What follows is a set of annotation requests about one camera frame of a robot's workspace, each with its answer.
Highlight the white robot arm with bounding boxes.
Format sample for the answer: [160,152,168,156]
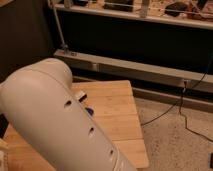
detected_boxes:
[0,58,136,171]

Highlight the wooden table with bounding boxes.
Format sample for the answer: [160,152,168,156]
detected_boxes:
[4,81,149,171]

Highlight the metal pole stand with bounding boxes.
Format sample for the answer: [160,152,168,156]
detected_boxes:
[50,0,77,56]

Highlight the black object on shelf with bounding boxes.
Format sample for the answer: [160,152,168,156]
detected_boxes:
[165,2,188,17]

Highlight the white shelf ledge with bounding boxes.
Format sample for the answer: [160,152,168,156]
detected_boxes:
[55,4,213,30]

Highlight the grey metal rail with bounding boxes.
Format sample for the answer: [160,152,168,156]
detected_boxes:
[54,49,213,93]

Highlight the black power cable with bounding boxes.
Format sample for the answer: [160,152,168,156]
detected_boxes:
[140,49,213,144]

